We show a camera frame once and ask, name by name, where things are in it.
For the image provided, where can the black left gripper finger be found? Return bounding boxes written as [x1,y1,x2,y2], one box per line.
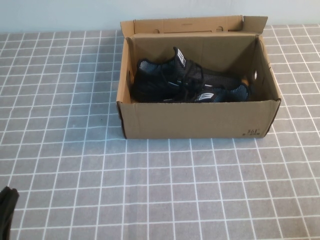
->
[0,186,20,240]
[0,186,11,229]

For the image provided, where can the black mesh sneaker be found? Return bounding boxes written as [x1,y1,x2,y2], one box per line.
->
[139,83,252,104]
[132,46,242,101]

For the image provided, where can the brown cardboard shoe box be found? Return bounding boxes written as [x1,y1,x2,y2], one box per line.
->
[116,14,282,140]

